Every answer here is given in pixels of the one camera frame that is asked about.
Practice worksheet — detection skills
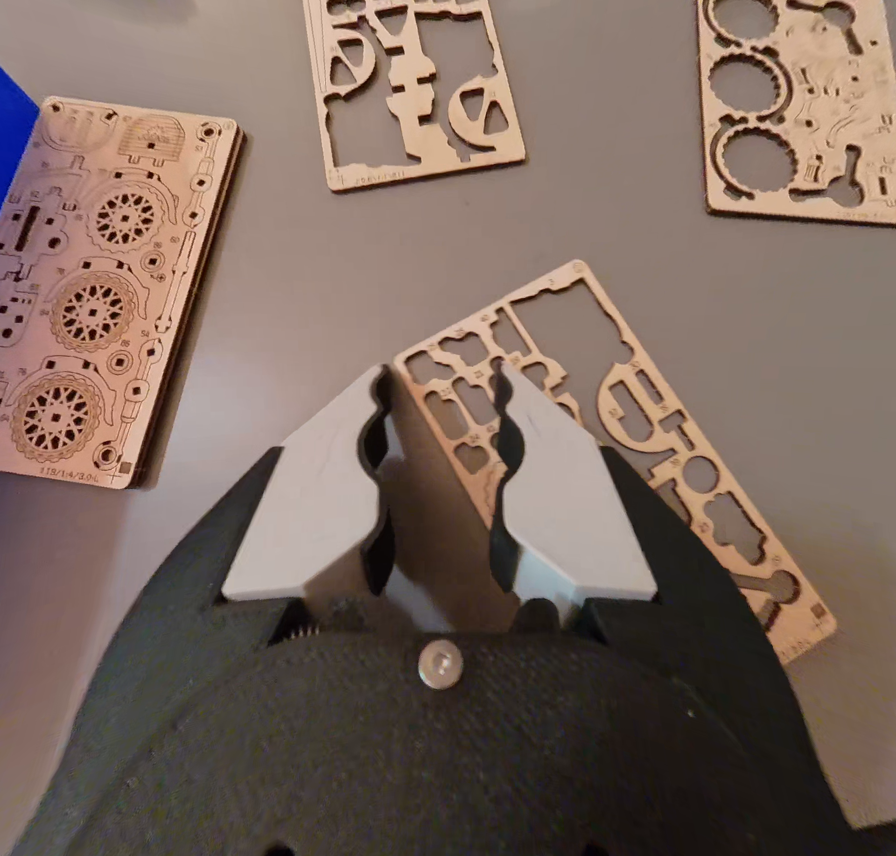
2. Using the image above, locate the wooden sheet with rectangular cutouts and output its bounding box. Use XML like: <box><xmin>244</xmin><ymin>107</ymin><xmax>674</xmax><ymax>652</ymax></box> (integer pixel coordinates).
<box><xmin>394</xmin><ymin>261</ymin><xmax>837</xmax><ymax>664</ymax></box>

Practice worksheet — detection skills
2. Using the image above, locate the large blue plastic bin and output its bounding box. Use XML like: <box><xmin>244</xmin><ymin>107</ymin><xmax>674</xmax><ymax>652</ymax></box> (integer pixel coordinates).
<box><xmin>0</xmin><ymin>65</ymin><xmax>41</xmax><ymax>209</ymax></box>

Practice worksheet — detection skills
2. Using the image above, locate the wooden sheet with triangular cutouts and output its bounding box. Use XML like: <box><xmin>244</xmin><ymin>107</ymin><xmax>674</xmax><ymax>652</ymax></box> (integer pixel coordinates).
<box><xmin>297</xmin><ymin>0</ymin><xmax>527</xmax><ymax>193</ymax></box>

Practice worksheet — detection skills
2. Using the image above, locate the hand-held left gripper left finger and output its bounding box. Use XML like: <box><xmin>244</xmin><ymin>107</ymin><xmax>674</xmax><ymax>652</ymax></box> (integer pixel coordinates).
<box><xmin>221</xmin><ymin>364</ymin><xmax>405</xmax><ymax>603</ymax></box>

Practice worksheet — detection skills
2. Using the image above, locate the wooden sheet with gear holes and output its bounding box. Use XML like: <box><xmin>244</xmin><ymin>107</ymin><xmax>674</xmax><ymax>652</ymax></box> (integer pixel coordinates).
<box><xmin>695</xmin><ymin>0</ymin><xmax>896</xmax><ymax>227</ymax></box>

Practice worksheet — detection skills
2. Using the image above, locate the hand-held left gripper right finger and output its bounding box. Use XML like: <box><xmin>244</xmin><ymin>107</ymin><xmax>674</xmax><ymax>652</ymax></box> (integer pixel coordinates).
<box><xmin>489</xmin><ymin>360</ymin><xmax>659</xmax><ymax>609</ymax></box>

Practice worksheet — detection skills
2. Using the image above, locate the stack of wooden wheel sheets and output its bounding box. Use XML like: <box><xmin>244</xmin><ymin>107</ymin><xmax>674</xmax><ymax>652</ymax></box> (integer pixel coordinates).
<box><xmin>0</xmin><ymin>96</ymin><xmax>246</xmax><ymax>491</ymax></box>

